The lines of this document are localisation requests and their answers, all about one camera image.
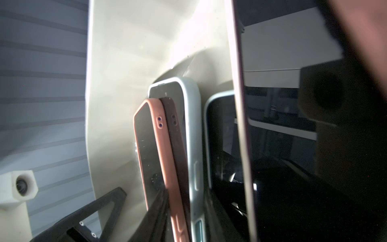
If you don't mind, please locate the beige storage box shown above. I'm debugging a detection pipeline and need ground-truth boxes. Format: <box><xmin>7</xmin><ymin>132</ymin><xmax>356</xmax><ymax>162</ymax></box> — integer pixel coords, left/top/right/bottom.
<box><xmin>85</xmin><ymin>1</ymin><xmax>232</xmax><ymax>242</ymax></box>

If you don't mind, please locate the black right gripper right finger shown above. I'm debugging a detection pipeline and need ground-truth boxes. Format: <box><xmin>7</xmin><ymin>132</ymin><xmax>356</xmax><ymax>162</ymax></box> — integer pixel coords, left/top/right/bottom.
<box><xmin>129</xmin><ymin>189</ymin><xmax>169</xmax><ymax>242</ymax></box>

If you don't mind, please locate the dark purple case phone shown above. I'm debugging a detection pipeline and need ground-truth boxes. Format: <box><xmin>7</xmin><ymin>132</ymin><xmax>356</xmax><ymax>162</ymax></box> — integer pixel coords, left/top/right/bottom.
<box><xmin>226</xmin><ymin>1</ymin><xmax>387</xmax><ymax>242</ymax></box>

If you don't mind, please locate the cream case phone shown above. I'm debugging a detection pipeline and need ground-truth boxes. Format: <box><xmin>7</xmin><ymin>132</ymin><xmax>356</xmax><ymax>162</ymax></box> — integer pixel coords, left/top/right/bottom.
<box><xmin>203</xmin><ymin>90</ymin><xmax>249</xmax><ymax>242</ymax></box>

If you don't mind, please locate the pink case phone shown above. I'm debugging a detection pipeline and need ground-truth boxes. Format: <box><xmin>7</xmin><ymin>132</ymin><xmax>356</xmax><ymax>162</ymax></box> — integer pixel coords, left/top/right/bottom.
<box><xmin>133</xmin><ymin>98</ymin><xmax>189</xmax><ymax>242</ymax></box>

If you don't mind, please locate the light blue case phone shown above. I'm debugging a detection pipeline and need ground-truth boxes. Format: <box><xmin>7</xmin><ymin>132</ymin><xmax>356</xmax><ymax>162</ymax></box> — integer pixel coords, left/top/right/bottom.
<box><xmin>148</xmin><ymin>77</ymin><xmax>207</xmax><ymax>242</ymax></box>

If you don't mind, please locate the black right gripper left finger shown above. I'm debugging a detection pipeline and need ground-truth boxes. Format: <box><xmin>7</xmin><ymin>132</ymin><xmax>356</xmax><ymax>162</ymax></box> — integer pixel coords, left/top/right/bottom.
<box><xmin>31</xmin><ymin>187</ymin><xmax>127</xmax><ymax>242</ymax></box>

